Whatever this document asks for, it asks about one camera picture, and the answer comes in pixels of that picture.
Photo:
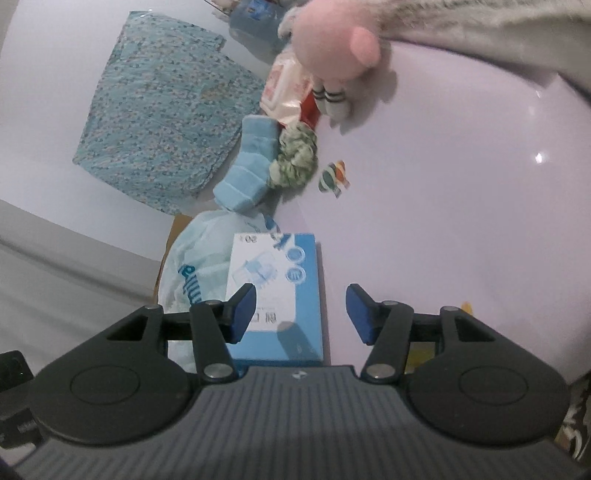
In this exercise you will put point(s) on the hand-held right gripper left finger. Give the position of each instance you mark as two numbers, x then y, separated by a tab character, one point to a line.
242	314

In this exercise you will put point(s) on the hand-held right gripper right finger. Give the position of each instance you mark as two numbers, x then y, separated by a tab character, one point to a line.
362	314

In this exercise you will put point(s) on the blue white box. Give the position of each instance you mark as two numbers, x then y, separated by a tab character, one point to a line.
300	295

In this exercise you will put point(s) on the light blue towel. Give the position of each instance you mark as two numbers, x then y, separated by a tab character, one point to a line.
249	166

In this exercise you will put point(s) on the white plastic bag blue print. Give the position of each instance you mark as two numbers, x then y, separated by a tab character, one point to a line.
198	258

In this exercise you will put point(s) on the green knitted cloth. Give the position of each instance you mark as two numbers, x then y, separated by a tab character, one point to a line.
295	152

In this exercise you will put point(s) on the pink wet wipes pack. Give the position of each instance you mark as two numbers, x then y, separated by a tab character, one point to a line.
281	87

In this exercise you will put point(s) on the colourful printed blanket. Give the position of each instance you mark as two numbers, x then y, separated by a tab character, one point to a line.
577	424

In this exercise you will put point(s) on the pink plush toy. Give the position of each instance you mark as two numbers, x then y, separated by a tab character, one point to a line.
332	41

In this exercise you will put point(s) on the beige striped blanket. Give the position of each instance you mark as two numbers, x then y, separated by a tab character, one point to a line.
485	37

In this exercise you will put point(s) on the teal patterned wall cloth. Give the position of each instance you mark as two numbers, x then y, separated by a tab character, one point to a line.
166	110

